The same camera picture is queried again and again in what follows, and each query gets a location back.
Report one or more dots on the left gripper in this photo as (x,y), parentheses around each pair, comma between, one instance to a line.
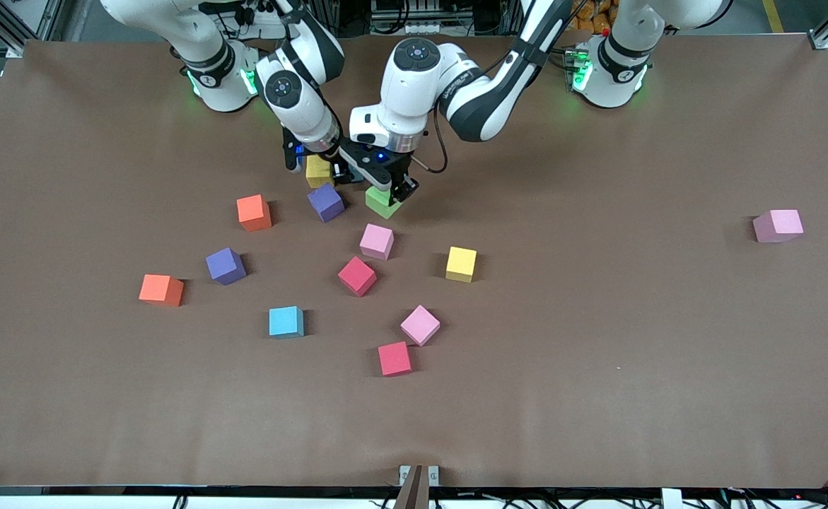
(397,174)

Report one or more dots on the green foam cube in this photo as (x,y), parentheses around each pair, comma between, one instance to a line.
(381,206)

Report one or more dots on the purple foam cube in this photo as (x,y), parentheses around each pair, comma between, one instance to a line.
(225,266)
(326,203)

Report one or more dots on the white power strip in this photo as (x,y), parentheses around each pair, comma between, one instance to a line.
(261,14)
(414,27)

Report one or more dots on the cyan foam cube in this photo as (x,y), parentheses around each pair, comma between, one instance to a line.
(286,322)

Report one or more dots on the red foam cube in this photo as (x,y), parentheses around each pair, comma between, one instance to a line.
(357,276)
(394,358)

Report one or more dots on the orange foam cube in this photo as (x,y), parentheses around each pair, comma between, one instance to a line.
(254,213)
(161,290)

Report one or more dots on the pale mauve foam cube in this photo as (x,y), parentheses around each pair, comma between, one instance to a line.
(778,226)

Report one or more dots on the yellow foam cube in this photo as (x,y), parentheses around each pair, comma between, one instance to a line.
(461,264)
(318,172)

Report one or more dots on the small white box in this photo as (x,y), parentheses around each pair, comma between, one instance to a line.
(672,499)

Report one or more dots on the pink foam cube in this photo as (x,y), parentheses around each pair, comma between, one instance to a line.
(376,241)
(420,325)

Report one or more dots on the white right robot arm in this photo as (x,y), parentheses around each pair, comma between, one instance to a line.
(293,92)

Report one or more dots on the small metal bracket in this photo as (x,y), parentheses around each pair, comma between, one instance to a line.
(431,475)

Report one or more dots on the pile of orange packets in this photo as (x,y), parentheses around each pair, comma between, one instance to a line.
(594,18)

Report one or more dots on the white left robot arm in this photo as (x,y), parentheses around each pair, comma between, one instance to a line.
(484,106)

